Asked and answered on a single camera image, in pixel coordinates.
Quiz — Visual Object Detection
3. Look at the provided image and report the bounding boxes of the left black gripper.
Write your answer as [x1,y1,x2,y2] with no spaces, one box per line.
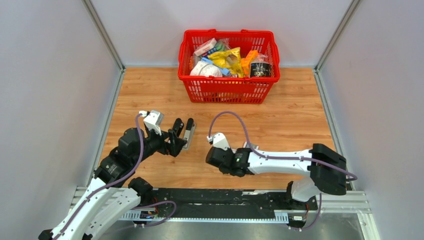
[132,125,188,166]

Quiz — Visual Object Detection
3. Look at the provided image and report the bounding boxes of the grey and black stapler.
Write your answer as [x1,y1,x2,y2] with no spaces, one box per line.
[182,118,196,151]

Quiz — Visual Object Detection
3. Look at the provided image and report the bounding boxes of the grey staple strip box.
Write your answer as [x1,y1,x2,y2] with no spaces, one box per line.
[243,141,259,150]

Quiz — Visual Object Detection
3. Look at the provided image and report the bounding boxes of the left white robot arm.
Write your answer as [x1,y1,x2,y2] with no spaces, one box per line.
[38,127,188,240]

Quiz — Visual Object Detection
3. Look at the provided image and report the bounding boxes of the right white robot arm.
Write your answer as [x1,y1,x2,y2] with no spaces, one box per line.
[205,143,347,210]

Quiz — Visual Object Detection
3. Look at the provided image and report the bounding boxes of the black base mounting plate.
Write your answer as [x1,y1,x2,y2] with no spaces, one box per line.
[140,188,317,219]

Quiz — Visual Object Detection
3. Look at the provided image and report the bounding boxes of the red plastic shopping basket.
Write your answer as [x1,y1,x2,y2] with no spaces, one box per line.
[177,28,281,104]

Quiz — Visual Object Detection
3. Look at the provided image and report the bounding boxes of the white round package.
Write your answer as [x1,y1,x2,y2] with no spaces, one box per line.
[189,61,223,77]

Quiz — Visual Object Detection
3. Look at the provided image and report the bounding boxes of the yellow snack bag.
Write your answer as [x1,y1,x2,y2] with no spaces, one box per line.
[207,47,245,78]

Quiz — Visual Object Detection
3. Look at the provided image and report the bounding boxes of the white pink box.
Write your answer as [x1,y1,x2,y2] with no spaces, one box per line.
[193,38,217,57]

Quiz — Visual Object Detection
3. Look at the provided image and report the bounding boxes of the orange package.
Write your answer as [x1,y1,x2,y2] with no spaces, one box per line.
[240,50,259,77]

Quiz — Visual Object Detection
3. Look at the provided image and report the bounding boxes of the black can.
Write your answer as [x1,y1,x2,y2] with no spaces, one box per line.
[249,61,271,78]

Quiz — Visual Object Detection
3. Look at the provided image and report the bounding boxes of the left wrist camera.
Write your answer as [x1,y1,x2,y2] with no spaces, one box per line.
[138,110,165,136]

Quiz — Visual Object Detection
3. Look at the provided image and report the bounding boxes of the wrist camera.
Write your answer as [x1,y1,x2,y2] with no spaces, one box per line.
[138,110,165,136]
[206,132,231,151]

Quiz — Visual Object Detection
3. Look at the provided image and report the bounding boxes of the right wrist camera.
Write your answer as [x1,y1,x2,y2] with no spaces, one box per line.
[206,132,231,151]

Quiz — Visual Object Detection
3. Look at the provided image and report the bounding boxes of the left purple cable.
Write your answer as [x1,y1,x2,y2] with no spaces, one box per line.
[49,111,178,240]

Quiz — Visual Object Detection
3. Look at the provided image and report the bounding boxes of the purple cable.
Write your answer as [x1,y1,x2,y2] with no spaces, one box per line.
[207,111,359,231]
[49,111,178,240]

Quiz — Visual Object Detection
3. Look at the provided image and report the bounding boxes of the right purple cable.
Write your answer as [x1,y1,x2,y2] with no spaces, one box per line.
[207,111,359,231]

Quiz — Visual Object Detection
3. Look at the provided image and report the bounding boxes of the aluminium frame rail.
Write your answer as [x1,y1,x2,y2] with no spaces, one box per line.
[70,186,372,223]

